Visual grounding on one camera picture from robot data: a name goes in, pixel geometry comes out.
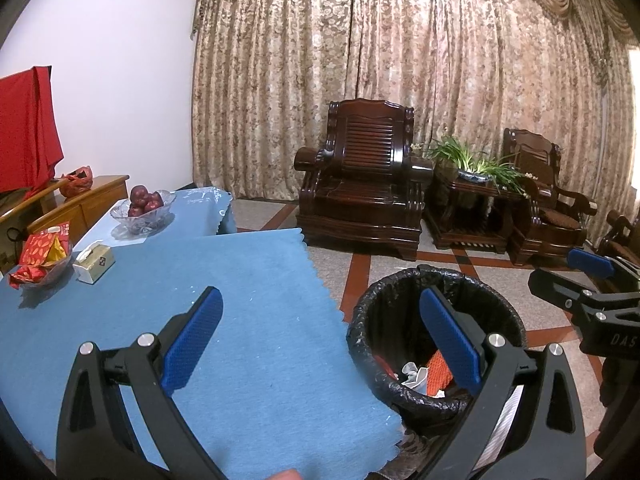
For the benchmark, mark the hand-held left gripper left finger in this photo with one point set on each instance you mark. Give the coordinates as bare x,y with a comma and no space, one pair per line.
192,340

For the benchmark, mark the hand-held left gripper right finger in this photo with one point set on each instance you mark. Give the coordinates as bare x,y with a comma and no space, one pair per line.
450,340

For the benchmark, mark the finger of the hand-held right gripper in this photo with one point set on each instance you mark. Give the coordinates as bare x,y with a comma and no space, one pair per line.
590,262
555,285

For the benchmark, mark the orange foam net sleeve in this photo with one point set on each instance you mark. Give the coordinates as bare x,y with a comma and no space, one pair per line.
440,370

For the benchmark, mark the white plastic bag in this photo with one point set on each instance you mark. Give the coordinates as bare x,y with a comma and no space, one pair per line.
415,377

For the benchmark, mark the black-lined waste bin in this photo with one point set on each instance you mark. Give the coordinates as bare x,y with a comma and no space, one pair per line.
395,305

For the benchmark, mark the person's left hand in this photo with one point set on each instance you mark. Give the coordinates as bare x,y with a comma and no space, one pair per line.
286,475

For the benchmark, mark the dark wooden armchair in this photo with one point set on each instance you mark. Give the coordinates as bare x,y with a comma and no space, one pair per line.
550,220
622,240
365,190

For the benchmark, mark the large blue tablecloth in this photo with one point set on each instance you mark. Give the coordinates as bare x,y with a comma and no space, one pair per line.
225,285

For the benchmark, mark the white striped cloth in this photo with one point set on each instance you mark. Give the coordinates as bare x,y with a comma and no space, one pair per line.
502,420

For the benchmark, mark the cream tissue box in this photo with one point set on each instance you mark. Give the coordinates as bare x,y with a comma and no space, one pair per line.
97,265

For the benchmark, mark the glass fruit bowl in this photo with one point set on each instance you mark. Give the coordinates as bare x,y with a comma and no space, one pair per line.
145,222

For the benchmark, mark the dark wooden side table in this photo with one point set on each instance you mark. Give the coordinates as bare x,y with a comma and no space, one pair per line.
450,210

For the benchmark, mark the small blue tablecloth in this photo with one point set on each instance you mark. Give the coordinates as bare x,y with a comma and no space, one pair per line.
200,210

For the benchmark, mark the dark red apple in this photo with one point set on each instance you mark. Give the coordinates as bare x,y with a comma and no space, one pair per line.
156,200
136,210
139,193

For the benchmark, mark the green potted plant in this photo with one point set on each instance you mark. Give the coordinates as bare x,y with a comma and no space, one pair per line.
470,160

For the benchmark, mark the yellow snack packet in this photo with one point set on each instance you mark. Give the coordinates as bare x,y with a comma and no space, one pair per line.
57,250

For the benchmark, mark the light wooden cabinet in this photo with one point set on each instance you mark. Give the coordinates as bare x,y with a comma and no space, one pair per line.
100,200

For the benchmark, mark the pile of red snack packets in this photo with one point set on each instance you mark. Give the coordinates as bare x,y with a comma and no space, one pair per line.
35,252

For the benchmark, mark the red plastic bag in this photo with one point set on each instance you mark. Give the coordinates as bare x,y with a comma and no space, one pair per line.
77,182

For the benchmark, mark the red cloth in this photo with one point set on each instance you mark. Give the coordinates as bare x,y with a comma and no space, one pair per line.
25,130

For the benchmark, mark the beige patterned curtain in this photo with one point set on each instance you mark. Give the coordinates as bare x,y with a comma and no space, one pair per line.
350,50

